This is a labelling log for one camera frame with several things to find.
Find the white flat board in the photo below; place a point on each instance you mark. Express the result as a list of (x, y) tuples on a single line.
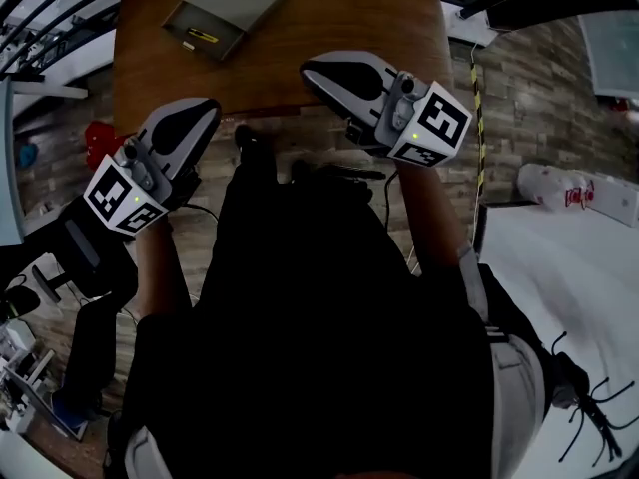
[(619, 202)]

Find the red object on floor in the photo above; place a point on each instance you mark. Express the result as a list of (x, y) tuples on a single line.
[(100, 143)]

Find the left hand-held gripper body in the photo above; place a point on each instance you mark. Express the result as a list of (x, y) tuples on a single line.
[(115, 195)]

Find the white floor plate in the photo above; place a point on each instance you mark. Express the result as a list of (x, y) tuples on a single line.
[(464, 25)]

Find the pile of white equipment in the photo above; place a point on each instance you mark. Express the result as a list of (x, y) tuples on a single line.
[(20, 367)]

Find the yellow small knife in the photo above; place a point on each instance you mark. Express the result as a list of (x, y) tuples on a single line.
[(203, 35)]

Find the person's left forearm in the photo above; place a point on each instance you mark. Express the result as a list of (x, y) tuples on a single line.
[(160, 267)]

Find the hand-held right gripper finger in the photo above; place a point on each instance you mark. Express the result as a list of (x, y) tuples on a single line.
[(349, 65), (344, 100)]

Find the blue object on floor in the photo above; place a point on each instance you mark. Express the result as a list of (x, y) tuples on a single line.
[(27, 153)]

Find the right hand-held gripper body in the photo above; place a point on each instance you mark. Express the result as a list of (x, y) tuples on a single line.
[(439, 123)]

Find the white table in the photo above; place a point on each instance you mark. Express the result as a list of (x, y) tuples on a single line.
[(549, 287)]

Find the person's black clothed body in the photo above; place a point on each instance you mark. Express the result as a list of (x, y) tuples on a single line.
[(324, 317)]

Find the yellow black striped floor tape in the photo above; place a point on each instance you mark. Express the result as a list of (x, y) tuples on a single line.
[(478, 118)]

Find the wooden table with black legs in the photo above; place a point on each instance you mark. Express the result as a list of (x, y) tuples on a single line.
[(324, 28)]

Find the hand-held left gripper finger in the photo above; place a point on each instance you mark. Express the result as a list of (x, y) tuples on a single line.
[(160, 115), (197, 140)]

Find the white plastic bag red print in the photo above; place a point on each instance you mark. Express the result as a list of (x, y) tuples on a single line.
[(544, 185)]

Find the person's right forearm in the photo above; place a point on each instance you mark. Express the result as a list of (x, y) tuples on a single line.
[(429, 217)]

